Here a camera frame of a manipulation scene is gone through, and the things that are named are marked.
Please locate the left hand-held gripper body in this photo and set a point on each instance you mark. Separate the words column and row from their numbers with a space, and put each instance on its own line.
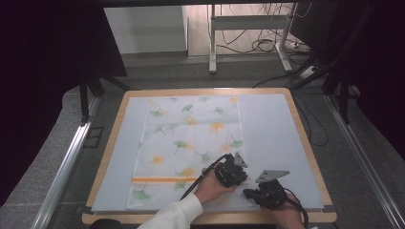
column 230, row 173

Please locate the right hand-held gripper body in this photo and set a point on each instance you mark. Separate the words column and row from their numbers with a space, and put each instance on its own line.
column 270, row 192

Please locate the white leaf-print mesh laundry bag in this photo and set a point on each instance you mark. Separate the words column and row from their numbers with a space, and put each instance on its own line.
column 178, row 143

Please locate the person's left hand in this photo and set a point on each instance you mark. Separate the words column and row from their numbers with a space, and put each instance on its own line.
column 211, row 187

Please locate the person's right hand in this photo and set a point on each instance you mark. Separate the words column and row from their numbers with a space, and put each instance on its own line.
column 283, row 213

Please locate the light blue table mat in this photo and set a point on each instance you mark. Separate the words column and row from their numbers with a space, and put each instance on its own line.
column 273, row 133

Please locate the black metal stand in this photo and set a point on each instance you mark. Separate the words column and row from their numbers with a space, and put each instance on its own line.
column 344, row 95
column 84, row 95

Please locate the white power strip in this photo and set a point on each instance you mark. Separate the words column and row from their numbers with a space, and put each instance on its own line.
column 308, row 72

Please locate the dark floor socket plate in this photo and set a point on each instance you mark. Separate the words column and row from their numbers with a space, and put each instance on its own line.
column 93, row 136

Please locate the white cabinet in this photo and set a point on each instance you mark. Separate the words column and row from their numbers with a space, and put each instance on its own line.
column 144, row 28

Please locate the aluminium rail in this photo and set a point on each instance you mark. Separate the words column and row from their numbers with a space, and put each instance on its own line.
column 366, row 162
column 60, row 178

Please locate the white metal desk frame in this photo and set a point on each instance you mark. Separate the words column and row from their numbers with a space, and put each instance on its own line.
column 248, row 24

